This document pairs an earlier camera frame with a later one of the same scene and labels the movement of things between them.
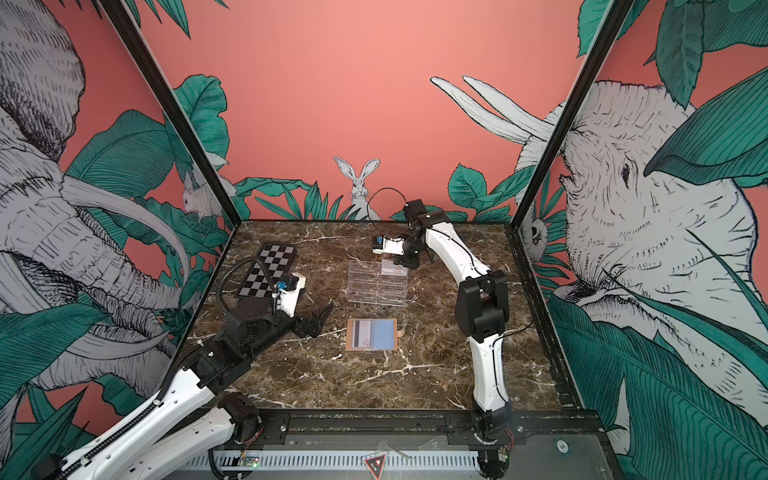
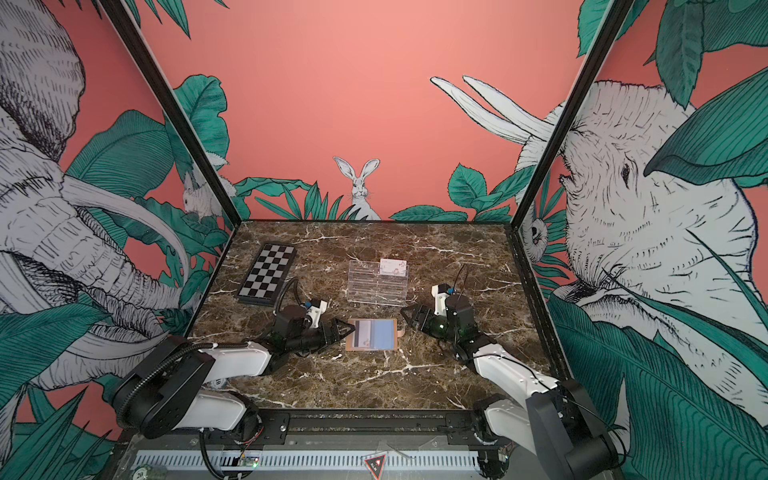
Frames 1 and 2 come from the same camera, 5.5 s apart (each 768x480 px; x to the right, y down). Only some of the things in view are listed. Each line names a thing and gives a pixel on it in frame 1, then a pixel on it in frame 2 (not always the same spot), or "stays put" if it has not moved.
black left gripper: x=304 y=329 → x=326 y=341
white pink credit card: x=388 y=267 stays put
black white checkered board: x=276 y=259 stays put
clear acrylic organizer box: x=377 y=283 stays put
